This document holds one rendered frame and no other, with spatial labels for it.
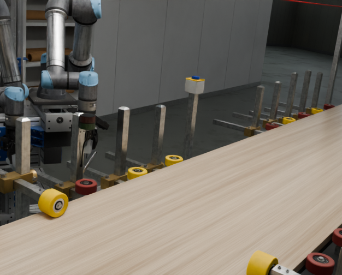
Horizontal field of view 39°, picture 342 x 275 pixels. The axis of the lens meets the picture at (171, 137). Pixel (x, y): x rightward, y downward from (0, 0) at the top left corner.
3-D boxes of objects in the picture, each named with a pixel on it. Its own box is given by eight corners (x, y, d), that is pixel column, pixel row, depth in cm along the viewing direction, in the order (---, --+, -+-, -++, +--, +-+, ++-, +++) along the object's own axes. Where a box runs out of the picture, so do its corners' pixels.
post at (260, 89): (246, 157, 311) (257, 85, 298) (248, 156, 314) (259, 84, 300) (251, 159, 309) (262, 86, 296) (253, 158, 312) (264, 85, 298)
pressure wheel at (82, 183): (69, 209, 181) (70, 180, 178) (85, 203, 188) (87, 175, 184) (84, 216, 177) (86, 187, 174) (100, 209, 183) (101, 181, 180)
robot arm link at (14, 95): (11, 85, 201) (28, 88, 198) (11, 110, 204) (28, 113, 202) (-2, 87, 194) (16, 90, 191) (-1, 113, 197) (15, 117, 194)
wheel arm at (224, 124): (212, 125, 318) (212, 118, 317) (214, 124, 321) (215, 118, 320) (271, 141, 294) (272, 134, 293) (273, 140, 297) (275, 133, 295)
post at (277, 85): (264, 149, 331) (275, 81, 317) (266, 148, 333) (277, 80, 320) (268, 151, 329) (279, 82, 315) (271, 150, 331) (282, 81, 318)
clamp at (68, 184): (53, 197, 185) (53, 184, 183) (80, 187, 195) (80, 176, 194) (63, 201, 181) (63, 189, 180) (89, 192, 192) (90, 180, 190)
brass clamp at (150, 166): (137, 175, 225) (138, 165, 223) (155, 169, 235) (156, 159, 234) (147, 179, 221) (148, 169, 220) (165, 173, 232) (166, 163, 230)
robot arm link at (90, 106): (88, 96, 199) (101, 100, 194) (87, 107, 200) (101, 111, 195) (74, 99, 193) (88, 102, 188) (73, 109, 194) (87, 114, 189)
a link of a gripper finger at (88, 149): (78, 160, 198) (79, 139, 196) (89, 157, 203) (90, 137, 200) (83, 162, 196) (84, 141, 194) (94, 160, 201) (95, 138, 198)
